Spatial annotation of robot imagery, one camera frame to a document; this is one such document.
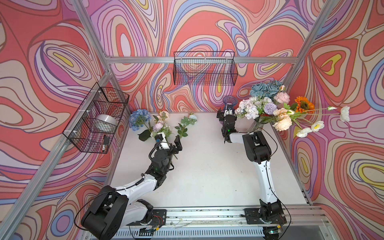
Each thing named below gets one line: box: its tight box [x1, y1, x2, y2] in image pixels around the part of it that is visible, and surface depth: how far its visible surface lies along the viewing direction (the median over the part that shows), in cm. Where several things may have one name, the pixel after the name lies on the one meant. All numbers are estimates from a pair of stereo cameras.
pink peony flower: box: [274, 85, 291, 104], surface depth 78 cm
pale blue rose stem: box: [174, 114, 198, 138], surface depth 110 cm
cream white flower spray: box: [272, 106, 351, 138], surface depth 66 cm
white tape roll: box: [93, 114, 118, 134], surface depth 74 cm
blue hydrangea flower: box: [129, 109, 153, 142], surface depth 107 cm
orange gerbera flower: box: [294, 96, 315, 114], surface depth 69 cm
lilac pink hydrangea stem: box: [234, 98, 259, 120], surface depth 81 cm
